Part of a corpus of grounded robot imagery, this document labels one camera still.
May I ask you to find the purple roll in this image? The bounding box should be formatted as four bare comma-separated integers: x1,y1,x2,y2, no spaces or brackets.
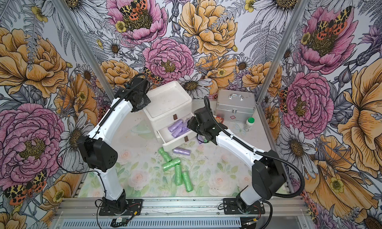
168,119,184,132
196,135,205,144

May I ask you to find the purple roll diagonal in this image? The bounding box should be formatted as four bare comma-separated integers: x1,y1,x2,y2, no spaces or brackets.
172,126,182,138

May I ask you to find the white bottle green cap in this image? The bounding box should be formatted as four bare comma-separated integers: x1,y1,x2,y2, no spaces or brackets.
244,117,255,131

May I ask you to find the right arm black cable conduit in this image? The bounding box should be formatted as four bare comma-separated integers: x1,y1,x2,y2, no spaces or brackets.
203,96,305,229

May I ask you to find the green roll bottom right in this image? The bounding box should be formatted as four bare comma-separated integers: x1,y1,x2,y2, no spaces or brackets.
182,171,194,192

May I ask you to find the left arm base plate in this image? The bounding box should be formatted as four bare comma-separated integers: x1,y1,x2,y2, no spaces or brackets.
98,198,143,216

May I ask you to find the silver aluminium case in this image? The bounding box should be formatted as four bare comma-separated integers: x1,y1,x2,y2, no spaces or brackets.
215,90,256,122

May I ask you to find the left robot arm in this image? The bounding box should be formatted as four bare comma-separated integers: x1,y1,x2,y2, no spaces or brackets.
77,73,151,216

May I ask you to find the purple roll top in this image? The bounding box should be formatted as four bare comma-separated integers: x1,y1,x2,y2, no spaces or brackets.
196,135,205,144

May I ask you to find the red white carton box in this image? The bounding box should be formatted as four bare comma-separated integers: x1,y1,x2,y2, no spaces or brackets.
215,116,224,123

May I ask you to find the aluminium front rail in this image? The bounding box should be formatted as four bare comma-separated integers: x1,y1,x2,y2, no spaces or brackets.
50,197,315,229

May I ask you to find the purple roll vertical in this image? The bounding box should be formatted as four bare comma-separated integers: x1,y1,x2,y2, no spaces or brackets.
181,118,190,135

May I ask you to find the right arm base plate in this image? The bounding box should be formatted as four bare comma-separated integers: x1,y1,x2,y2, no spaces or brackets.
218,186,265,216

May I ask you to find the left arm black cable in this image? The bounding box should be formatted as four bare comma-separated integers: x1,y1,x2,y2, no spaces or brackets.
55,73,149,200

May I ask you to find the purple roll horizontal middle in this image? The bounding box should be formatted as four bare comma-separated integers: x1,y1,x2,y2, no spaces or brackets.
172,147,191,156

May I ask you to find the white plastic drawer unit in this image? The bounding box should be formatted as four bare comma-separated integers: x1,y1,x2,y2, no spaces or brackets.
143,81,197,151

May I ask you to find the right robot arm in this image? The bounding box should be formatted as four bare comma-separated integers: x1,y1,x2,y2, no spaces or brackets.
188,107,286,212

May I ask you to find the green roll upper left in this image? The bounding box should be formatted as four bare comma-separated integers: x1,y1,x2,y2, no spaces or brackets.
158,147,172,162

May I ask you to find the green roll diagonal left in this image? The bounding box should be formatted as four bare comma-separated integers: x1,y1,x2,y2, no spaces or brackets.
162,158,181,172

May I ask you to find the green roll bottom left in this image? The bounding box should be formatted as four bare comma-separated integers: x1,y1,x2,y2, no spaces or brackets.
174,164,183,186

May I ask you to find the green roll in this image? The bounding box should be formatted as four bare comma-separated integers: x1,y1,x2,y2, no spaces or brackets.
182,171,194,192
174,164,183,186
158,147,172,162

